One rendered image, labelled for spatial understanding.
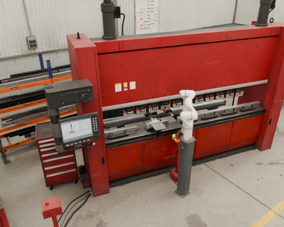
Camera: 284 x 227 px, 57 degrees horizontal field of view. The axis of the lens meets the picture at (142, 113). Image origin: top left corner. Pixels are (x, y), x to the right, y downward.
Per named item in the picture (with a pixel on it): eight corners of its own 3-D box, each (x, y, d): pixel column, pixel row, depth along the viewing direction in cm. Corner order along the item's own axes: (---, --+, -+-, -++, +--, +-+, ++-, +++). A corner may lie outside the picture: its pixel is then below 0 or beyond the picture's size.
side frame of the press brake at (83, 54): (93, 197, 403) (75, 47, 297) (84, 165, 473) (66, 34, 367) (109, 193, 411) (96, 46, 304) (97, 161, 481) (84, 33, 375)
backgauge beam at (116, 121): (104, 129, 413) (103, 123, 409) (102, 124, 425) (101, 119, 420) (225, 105, 486) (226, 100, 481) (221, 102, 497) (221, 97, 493)
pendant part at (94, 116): (63, 148, 305) (58, 121, 289) (61, 143, 315) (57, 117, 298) (100, 138, 323) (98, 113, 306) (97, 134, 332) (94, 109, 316)
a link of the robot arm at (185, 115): (193, 129, 351) (194, 114, 340) (179, 129, 352) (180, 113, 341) (192, 124, 362) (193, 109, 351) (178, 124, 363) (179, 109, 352)
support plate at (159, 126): (155, 130, 387) (155, 130, 386) (148, 122, 408) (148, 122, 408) (166, 128, 392) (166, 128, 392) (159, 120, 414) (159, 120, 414)
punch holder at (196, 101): (194, 104, 422) (195, 95, 415) (192, 102, 429) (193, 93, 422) (203, 103, 427) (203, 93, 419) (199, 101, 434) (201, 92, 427)
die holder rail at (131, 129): (105, 138, 390) (104, 133, 386) (104, 136, 395) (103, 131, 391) (136, 132, 406) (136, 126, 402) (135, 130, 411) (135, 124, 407)
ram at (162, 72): (99, 111, 366) (93, 55, 329) (98, 109, 373) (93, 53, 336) (267, 82, 461) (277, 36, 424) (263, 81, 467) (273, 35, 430)
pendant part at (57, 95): (58, 159, 310) (45, 93, 271) (54, 148, 330) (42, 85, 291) (99, 147, 330) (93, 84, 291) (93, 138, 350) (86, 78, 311)
